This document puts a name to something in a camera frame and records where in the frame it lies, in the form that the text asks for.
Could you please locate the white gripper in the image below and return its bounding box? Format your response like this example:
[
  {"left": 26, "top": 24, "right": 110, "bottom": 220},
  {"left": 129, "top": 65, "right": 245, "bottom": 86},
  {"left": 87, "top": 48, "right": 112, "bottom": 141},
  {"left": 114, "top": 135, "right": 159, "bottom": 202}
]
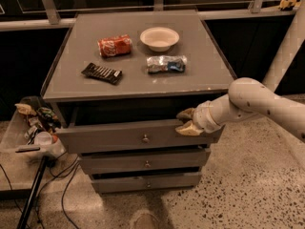
[{"left": 175, "top": 101, "right": 221, "bottom": 136}]

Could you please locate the grey top drawer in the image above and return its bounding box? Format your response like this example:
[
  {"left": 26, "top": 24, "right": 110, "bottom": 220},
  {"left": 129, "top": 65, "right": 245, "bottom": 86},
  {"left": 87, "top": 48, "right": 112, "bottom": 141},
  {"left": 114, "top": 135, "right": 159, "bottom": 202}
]
[{"left": 57, "top": 105, "right": 222, "bottom": 154}]

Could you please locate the grey drawer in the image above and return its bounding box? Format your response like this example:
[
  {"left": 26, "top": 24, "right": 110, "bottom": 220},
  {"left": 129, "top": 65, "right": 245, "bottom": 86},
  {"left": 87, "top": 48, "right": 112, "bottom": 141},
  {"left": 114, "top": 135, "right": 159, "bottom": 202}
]
[
  {"left": 79, "top": 146, "right": 211, "bottom": 175},
  {"left": 57, "top": 105, "right": 222, "bottom": 154},
  {"left": 91, "top": 172, "right": 201, "bottom": 193}
]

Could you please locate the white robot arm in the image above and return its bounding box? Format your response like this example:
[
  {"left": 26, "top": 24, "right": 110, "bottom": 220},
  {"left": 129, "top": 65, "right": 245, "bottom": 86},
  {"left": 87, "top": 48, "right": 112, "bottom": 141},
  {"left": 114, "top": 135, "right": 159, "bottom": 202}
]
[{"left": 175, "top": 0, "right": 305, "bottom": 142}]

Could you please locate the grey middle drawer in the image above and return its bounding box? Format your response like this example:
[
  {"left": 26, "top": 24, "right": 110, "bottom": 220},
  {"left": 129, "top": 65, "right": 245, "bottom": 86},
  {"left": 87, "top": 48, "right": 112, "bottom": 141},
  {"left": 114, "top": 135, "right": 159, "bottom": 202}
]
[{"left": 79, "top": 146, "right": 211, "bottom": 175}]

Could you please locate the grey bottom drawer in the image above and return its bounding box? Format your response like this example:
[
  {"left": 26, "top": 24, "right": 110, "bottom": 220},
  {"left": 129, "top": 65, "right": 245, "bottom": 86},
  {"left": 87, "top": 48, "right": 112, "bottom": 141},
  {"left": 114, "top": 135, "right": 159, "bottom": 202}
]
[{"left": 91, "top": 172, "right": 201, "bottom": 193}]

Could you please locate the grey drawer cabinet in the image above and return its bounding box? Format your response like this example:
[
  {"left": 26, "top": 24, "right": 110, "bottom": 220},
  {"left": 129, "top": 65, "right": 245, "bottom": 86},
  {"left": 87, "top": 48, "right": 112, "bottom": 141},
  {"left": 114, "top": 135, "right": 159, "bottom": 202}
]
[{"left": 42, "top": 14, "right": 234, "bottom": 181}]

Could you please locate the silver blue chip bag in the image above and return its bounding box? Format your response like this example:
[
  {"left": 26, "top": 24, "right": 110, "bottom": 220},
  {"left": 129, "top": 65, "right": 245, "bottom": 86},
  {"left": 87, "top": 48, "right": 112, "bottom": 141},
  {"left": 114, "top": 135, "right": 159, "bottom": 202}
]
[{"left": 147, "top": 55, "right": 188, "bottom": 73}]

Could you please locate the black snack bar wrapper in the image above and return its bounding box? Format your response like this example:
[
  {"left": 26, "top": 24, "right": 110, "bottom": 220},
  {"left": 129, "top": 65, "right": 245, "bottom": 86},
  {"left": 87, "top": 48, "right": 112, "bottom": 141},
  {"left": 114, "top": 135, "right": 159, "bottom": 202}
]
[{"left": 81, "top": 63, "right": 123, "bottom": 85}]

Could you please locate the white paper bowl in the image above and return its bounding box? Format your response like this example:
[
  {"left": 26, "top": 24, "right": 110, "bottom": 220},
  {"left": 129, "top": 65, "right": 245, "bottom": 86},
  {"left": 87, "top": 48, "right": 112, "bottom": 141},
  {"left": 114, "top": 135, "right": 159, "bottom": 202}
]
[{"left": 140, "top": 27, "right": 179, "bottom": 52}]

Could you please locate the white cup in bin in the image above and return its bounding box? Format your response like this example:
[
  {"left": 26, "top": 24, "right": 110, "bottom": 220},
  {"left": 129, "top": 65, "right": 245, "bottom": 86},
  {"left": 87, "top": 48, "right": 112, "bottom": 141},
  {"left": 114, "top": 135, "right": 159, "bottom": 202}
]
[{"left": 34, "top": 132, "right": 52, "bottom": 145}]

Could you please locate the yellow object on railing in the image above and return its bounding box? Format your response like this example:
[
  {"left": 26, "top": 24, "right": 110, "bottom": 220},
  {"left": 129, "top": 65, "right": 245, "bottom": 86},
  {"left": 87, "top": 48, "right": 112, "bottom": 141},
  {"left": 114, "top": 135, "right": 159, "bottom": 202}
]
[{"left": 279, "top": 0, "right": 296, "bottom": 10}]

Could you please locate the metal railing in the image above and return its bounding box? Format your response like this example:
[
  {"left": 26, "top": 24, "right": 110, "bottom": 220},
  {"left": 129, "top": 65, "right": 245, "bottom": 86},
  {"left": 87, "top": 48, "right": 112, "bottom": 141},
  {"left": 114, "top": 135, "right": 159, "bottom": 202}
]
[{"left": 0, "top": 0, "right": 298, "bottom": 25}]

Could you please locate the black pole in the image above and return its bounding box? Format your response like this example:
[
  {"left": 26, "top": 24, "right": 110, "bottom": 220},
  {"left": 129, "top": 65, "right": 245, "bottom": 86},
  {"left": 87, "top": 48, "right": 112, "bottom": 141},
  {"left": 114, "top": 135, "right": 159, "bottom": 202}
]
[{"left": 16, "top": 156, "right": 49, "bottom": 229}]

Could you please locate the black floor cable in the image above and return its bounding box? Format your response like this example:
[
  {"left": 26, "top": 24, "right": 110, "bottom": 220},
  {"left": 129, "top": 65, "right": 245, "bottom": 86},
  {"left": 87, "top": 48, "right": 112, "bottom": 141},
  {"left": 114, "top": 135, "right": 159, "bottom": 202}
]
[{"left": 34, "top": 150, "right": 82, "bottom": 229}]

